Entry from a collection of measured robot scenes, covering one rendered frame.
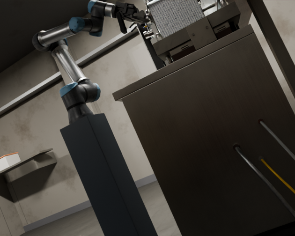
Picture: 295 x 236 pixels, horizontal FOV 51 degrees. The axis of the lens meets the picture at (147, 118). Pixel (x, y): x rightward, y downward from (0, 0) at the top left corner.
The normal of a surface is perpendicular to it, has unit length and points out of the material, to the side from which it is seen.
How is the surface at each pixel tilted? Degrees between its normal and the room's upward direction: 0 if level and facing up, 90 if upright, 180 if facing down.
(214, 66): 90
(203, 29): 90
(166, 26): 90
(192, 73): 90
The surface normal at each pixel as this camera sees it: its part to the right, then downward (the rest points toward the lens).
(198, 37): -0.23, 0.02
